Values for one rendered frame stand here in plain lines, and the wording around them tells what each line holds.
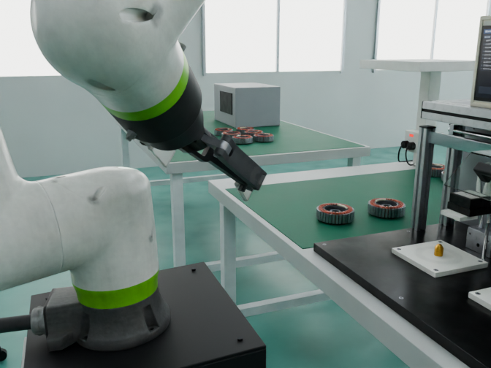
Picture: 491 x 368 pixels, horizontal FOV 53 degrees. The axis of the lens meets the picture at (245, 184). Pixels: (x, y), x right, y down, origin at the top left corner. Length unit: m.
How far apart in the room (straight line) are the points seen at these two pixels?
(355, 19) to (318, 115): 1.21
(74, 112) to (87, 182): 4.66
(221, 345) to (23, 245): 0.30
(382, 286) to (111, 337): 0.58
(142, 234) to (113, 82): 0.36
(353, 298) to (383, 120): 5.70
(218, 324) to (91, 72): 0.50
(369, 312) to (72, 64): 0.80
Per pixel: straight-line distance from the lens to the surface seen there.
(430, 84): 2.26
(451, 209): 1.26
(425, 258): 1.22
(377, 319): 1.03
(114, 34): 0.38
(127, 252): 0.72
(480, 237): 1.32
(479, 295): 1.09
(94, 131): 5.39
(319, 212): 1.49
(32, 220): 0.66
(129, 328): 0.76
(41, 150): 5.41
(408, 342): 0.97
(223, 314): 0.82
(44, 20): 0.40
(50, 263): 0.69
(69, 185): 0.70
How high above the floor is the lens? 1.25
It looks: 15 degrees down
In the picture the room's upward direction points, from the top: straight up
